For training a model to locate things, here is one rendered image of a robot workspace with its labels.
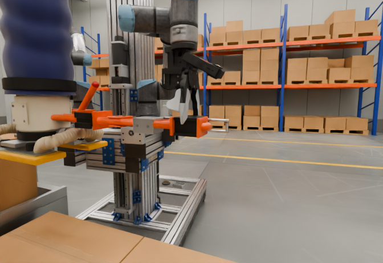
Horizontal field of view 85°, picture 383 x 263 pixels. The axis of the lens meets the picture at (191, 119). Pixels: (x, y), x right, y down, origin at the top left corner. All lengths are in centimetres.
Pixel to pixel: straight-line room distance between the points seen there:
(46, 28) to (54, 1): 10
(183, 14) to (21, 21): 54
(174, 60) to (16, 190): 114
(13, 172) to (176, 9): 117
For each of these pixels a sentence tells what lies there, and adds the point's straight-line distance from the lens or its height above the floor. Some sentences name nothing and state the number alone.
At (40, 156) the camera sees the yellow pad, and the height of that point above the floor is 98.
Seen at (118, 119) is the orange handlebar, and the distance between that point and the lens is 67.
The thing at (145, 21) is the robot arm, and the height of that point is 138.
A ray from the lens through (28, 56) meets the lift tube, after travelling 88.
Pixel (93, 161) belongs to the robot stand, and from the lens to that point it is 156.
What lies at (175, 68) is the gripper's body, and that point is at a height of 123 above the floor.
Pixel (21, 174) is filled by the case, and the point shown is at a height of 75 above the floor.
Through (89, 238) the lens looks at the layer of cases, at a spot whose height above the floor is 54.
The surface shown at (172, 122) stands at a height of 109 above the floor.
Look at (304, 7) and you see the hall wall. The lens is 989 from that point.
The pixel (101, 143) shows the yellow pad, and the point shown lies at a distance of 93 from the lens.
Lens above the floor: 116
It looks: 6 degrees down
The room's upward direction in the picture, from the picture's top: straight up
